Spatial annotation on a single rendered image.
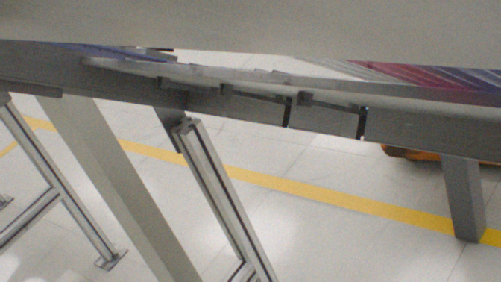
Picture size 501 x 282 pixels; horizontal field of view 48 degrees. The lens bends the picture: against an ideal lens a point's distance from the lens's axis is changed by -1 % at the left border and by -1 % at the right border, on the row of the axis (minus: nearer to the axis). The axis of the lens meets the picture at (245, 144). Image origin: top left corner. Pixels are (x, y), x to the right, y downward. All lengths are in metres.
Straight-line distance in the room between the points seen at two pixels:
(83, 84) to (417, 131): 0.41
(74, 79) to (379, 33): 0.60
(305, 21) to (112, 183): 0.89
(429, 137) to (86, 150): 0.59
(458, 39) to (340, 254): 1.32
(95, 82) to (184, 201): 1.13
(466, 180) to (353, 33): 1.12
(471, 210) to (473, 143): 0.74
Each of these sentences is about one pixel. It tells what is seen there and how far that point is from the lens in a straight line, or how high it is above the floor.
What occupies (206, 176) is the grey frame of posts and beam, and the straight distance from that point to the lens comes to 0.95.
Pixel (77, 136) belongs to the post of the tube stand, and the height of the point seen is 0.67.
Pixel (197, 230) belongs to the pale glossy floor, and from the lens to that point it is 1.72.
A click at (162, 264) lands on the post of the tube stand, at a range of 1.17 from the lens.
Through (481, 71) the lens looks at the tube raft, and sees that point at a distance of 0.32.
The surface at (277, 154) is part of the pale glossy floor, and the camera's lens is 1.85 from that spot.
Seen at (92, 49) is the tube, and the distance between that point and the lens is 0.65.
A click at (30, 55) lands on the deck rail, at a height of 0.89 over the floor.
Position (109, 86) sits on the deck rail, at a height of 0.79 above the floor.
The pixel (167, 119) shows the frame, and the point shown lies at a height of 0.66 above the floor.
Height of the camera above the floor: 1.09
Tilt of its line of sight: 34 degrees down
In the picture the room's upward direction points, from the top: 24 degrees counter-clockwise
